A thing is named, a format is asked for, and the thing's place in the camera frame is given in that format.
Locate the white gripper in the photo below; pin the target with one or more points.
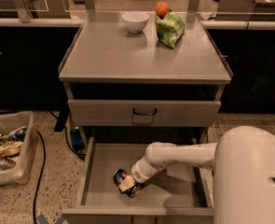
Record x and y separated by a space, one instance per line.
140 174

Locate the blue pepsi can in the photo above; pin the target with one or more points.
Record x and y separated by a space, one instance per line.
119 176

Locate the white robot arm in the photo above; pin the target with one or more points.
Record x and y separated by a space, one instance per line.
243 165

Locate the open grey middle drawer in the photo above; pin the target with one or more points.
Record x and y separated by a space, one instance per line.
173 196

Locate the closed grey top drawer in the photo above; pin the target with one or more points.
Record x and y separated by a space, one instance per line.
119 113

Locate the grey drawer cabinet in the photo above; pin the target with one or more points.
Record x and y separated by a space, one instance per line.
107 62

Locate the blue power adapter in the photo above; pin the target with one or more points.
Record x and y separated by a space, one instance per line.
76 139

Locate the dark chip bag in bin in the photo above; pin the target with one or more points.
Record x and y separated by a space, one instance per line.
18 134

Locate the yellow snack bag in bin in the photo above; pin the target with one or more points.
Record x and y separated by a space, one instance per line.
10 149

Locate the clear plastic bin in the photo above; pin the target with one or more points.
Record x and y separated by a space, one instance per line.
21 172

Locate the green chip bag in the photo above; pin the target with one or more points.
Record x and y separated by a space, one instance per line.
170 29

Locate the white ceramic bowl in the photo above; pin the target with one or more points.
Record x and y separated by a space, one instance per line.
135 21

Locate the orange fruit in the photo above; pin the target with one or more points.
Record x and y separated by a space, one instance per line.
161 9

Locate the black drawer handle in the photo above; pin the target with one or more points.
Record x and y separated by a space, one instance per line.
137 113

